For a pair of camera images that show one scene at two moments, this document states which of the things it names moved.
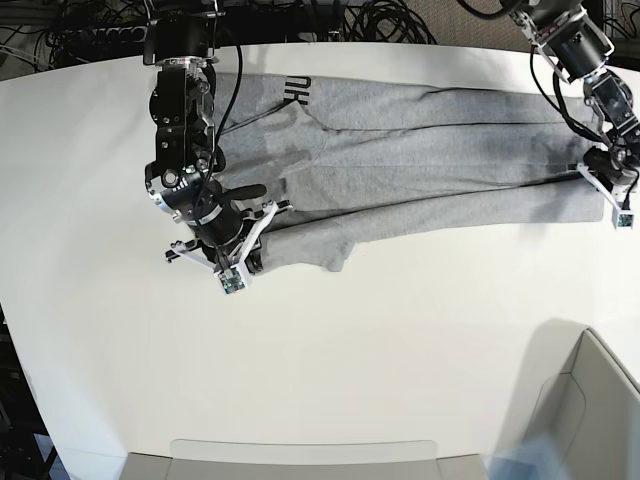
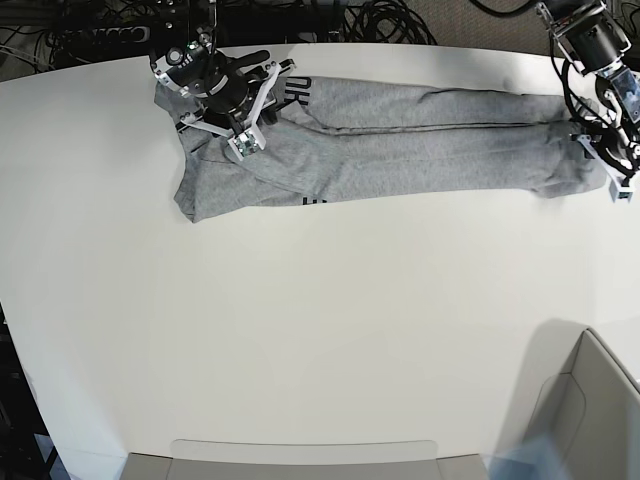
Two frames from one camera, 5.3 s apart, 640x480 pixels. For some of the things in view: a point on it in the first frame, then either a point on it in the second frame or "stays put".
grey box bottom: x=301 y=459 stays put
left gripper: x=228 y=237 → x=236 y=104
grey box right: x=574 y=391 stays put
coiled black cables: x=385 y=21 stays put
